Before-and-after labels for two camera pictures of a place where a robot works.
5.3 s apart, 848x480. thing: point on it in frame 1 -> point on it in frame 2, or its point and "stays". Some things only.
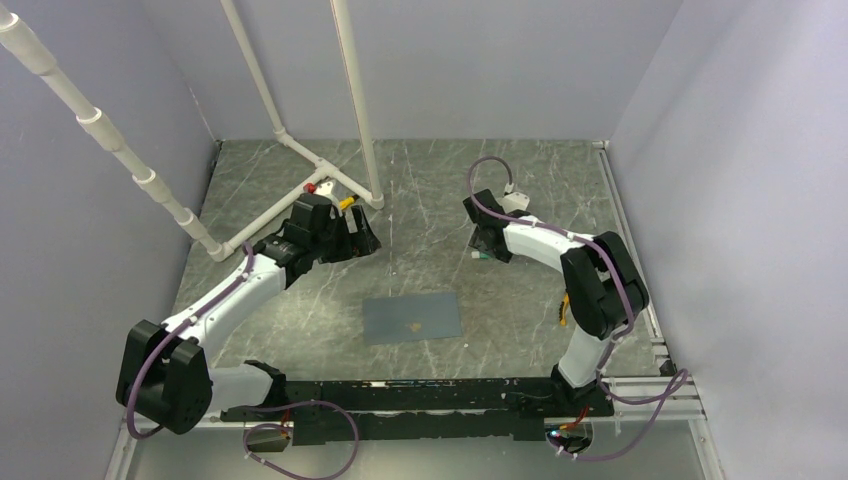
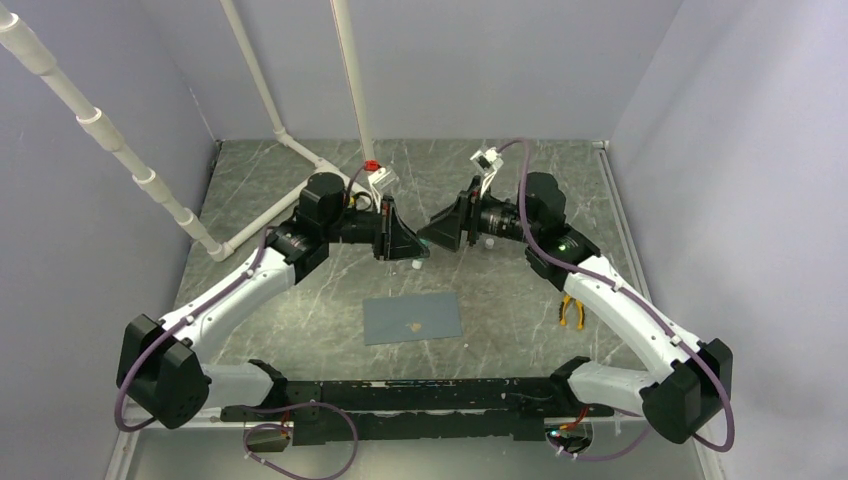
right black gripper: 475,243 -> 445,227
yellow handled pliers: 562,310 stays
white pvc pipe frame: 104,128 stays
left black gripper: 355,244 -> 396,241
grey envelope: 411,318 stays
